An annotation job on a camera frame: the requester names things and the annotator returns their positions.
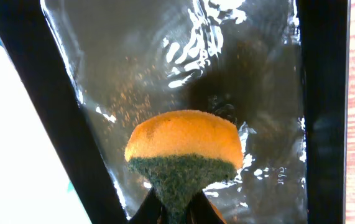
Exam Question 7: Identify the yellow green sponge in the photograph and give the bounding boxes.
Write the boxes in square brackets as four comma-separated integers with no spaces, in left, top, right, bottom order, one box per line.
[124,110,244,223]

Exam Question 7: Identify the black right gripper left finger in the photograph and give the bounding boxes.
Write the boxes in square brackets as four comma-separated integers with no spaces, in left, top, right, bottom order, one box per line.
[128,187,165,224]

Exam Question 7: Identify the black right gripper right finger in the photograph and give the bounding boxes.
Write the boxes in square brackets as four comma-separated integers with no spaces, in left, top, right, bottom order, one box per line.
[189,192,226,224]

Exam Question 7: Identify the black water tray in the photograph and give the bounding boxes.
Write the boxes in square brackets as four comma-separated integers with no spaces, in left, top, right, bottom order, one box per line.
[0,0,349,223]

